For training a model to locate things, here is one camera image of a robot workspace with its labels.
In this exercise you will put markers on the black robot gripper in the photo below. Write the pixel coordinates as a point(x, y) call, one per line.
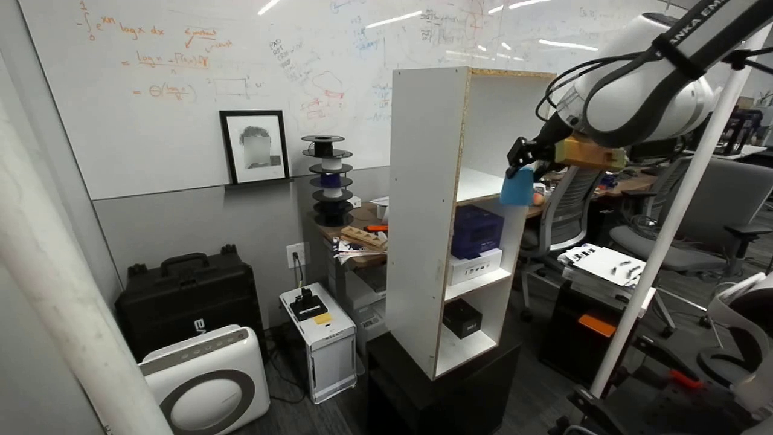
point(536, 148)

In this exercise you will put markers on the blue plastic cup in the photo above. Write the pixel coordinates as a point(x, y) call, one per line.
point(518, 187)

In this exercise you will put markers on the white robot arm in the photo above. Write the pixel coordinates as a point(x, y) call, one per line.
point(649, 84)

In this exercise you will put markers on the white wooden shelf unit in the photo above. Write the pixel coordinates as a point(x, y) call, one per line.
point(451, 138)

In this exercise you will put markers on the white box on shelf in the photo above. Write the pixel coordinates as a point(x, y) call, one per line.
point(461, 268)

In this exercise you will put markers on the black cabinet under shelf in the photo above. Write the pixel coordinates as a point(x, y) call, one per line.
point(464, 401)

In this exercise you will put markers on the dark blue box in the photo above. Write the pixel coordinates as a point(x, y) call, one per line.
point(475, 230)

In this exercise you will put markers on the white tripod pole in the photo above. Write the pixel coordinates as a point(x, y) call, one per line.
point(668, 233)

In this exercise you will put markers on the small black box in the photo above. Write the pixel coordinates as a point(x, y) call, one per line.
point(461, 318)

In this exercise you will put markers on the cluttered wooden desk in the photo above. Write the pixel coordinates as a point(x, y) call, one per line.
point(361, 242)

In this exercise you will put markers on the dark grey office chair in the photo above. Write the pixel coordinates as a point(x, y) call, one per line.
point(717, 222)

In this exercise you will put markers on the stack of filament spools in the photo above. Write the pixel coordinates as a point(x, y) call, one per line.
point(332, 183)

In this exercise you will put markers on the black device on tower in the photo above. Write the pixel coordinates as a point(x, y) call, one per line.
point(307, 305)

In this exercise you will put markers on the white desktop computer tower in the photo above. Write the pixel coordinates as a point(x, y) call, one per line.
point(324, 347)

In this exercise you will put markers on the framed portrait picture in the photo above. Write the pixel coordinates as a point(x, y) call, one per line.
point(255, 144)

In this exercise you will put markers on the black hard carrying case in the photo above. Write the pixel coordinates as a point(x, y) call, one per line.
point(187, 295)

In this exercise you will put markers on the white round air purifier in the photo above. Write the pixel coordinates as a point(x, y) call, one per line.
point(211, 382)

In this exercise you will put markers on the white foreground pole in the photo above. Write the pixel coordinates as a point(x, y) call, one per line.
point(53, 277)

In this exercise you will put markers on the wall power outlet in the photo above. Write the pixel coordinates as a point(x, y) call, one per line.
point(296, 254)

